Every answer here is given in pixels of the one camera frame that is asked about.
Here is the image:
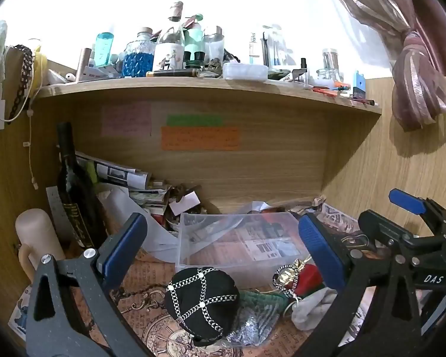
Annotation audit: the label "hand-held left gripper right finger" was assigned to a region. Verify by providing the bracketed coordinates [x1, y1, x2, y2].
[293, 213, 419, 357]

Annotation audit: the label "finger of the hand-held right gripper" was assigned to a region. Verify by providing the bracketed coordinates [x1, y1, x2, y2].
[390, 189, 446, 231]
[359, 210, 432, 248]

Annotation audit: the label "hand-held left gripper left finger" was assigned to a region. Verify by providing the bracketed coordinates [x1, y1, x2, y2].
[25, 213, 153, 357]

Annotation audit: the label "red cloth with gold ornament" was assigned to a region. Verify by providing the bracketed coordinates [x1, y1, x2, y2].
[272, 260, 324, 300]

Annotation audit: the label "white sock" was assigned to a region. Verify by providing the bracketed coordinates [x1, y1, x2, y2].
[290, 288, 339, 331]

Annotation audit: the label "green knit cloth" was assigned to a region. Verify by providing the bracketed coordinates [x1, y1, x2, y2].
[238, 290, 288, 318]

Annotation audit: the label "clear plastic storage box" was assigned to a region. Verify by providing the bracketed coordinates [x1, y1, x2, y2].
[175, 212, 316, 287]

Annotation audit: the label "black hat with silver chains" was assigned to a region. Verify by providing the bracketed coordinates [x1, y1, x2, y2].
[164, 266, 241, 346]

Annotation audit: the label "silver sequin cloth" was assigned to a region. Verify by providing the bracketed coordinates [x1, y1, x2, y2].
[227, 316, 268, 346]

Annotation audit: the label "white card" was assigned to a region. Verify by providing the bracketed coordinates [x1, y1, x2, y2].
[169, 191, 201, 216]

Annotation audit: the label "rolled magazines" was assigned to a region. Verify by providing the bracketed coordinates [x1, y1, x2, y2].
[74, 151, 153, 190]

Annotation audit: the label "dark wine bottle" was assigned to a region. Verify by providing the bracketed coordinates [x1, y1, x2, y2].
[56, 122, 108, 250]

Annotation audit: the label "grey ruler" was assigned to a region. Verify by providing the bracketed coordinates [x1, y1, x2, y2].
[46, 186, 75, 248]

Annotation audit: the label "newspaper print table mat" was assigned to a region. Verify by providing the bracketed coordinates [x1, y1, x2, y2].
[7, 203, 376, 357]

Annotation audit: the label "beige mug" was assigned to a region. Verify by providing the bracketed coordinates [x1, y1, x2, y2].
[15, 208, 65, 283]

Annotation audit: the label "pink sticky note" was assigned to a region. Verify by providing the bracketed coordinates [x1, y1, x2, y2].
[101, 105, 152, 137]

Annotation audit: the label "pink curtain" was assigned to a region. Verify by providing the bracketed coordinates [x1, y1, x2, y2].
[316, 0, 446, 132]

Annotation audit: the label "blue box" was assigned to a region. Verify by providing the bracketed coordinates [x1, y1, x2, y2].
[352, 71, 365, 97]

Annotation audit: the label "orange sticky note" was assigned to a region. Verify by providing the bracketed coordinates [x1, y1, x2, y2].
[161, 126, 240, 152]

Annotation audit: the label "green sticky note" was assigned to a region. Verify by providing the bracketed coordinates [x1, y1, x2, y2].
[167, 115, 224, 127]

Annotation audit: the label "glass jar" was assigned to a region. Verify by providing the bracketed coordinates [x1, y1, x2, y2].
[321, 48, 339, 79]

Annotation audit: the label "wooden shelf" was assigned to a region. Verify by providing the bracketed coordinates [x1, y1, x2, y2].
[33, 78, 383, 116]

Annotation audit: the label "brown tube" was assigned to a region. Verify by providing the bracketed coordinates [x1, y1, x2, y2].
[147, 69, 201, 79]

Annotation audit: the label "glass bottle with blue liquid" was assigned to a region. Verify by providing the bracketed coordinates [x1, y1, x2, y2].
[122, 27, 157, 79]

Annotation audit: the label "cardboard tube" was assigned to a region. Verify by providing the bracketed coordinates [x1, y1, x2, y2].
[77, 48, 93, 82]

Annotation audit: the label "clear lidded plastic container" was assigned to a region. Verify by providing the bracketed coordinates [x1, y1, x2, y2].
[222, 62, 269, 81]

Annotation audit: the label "white label glass bottle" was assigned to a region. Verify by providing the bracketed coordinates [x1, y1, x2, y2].
[153, 2, 186, 72]

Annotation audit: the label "teal plastic bottle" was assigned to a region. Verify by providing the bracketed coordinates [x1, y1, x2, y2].
[96, 32, 115, 68]

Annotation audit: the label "yellow roll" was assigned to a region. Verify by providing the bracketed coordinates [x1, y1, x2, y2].
[32, 46, 47, 90]

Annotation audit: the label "toothbrush package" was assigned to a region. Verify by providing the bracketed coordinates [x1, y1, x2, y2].
[249, 26, 294, 65]

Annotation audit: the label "clear tumbler bottle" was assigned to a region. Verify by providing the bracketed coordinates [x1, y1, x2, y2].
[204, 26, 224, 62]

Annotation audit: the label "mint green pump bottle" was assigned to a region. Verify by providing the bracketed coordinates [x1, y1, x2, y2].
[182, 14, 206, 64]

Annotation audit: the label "white cable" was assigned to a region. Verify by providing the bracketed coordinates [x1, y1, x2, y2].
[0, 82, 38, 188]

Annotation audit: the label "black lace strap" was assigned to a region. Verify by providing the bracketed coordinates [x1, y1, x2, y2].
[4, 45, 36, 120]

